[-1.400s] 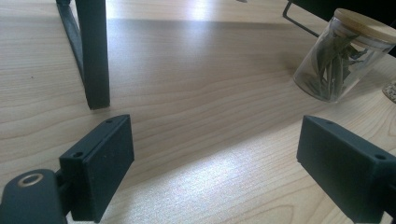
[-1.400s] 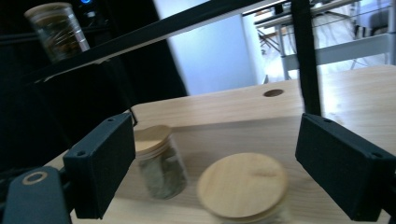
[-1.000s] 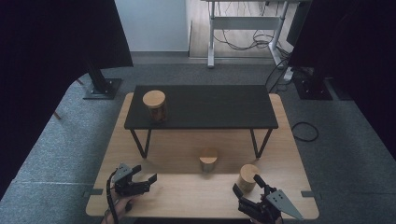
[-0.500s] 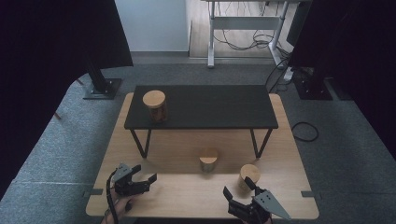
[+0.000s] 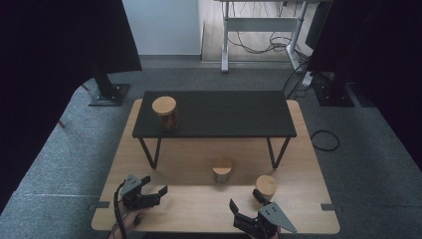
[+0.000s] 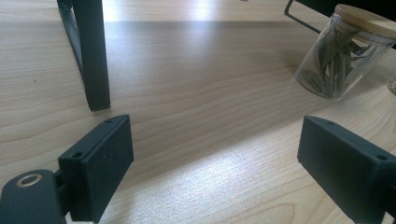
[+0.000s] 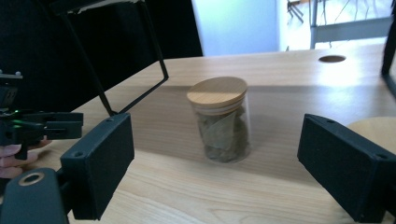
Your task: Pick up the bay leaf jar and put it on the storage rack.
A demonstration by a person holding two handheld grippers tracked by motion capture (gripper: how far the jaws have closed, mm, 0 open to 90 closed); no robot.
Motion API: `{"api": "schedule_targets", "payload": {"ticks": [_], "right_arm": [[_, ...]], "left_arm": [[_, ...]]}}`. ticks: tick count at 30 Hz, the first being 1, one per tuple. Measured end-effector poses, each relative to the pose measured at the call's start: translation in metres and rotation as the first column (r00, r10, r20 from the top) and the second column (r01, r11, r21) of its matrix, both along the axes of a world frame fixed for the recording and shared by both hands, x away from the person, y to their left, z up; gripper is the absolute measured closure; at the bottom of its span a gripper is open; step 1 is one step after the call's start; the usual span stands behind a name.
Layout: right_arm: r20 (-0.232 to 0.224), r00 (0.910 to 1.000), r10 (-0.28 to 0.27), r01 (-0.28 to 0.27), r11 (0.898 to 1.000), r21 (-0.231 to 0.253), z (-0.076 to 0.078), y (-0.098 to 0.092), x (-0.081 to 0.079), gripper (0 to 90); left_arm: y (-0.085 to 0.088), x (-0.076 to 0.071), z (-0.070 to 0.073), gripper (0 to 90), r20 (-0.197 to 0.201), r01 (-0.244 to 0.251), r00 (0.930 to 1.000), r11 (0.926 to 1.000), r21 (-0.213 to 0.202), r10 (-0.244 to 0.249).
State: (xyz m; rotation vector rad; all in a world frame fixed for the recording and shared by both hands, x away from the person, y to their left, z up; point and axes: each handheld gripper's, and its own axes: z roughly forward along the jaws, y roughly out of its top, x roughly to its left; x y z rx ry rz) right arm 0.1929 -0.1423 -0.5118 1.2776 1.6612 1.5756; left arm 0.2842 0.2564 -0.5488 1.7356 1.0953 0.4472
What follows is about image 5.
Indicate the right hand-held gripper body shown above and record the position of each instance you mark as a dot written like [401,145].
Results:
[272,219]

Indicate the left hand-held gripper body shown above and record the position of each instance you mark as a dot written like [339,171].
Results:
[132,195]

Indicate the wooden cylinder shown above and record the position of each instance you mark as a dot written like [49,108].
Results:
[267,186]
[164,106]

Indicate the black shelf with metal legs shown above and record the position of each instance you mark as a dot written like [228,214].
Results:
[232,113]

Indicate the person's right hand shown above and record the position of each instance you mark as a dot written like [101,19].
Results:
[276,235]

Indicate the person's left hand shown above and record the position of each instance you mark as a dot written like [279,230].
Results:
[127,220]

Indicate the white power strip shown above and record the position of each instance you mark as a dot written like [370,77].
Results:
[307,79]

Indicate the black curtain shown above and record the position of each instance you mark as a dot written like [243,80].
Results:
[49,66]
[381,49]

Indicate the dark flat panel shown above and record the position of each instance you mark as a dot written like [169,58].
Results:
[317,26]

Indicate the black stand with base plate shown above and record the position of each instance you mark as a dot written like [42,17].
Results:
[111,94]
[333,94]

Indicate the white desk frame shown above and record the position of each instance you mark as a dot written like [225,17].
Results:
[260,25]

